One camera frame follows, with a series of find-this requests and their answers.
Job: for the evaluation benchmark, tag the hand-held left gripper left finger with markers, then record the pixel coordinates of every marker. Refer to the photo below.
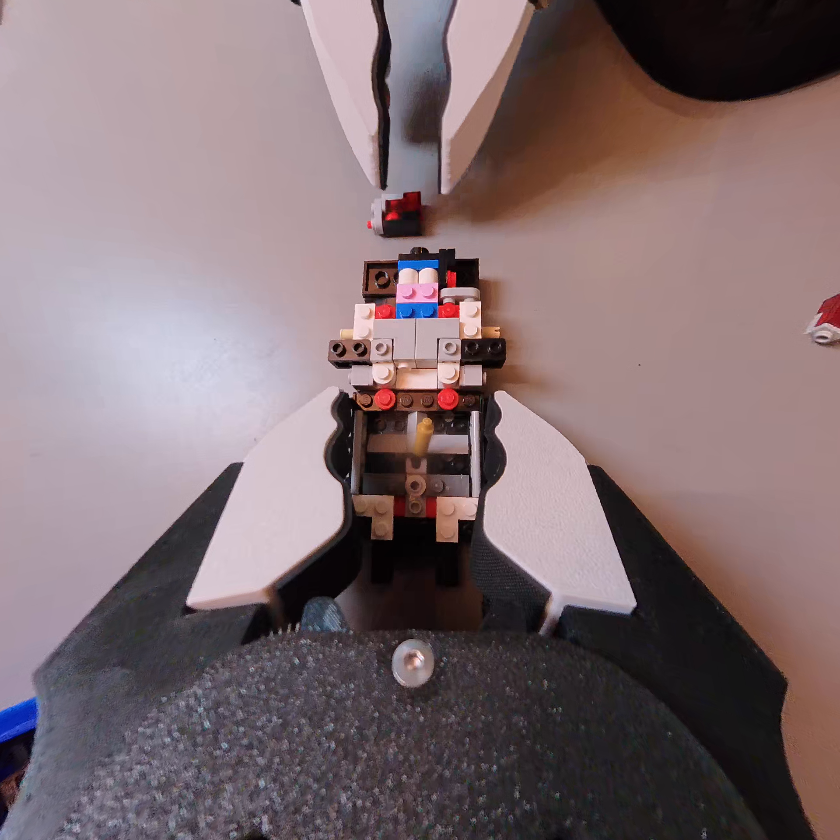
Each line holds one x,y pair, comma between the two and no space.
269,525

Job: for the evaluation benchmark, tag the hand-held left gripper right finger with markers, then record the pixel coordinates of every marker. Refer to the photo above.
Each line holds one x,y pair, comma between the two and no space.
558,525

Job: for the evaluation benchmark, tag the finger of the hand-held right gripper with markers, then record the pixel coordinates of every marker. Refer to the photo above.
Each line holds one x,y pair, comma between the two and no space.
486,66
341,66

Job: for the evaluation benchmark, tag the brick car model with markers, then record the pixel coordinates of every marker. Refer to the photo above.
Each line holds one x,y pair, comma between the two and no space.
414,355

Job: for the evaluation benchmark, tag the large blue plastic bin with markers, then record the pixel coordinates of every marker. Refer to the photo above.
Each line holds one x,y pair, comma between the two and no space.
13,735

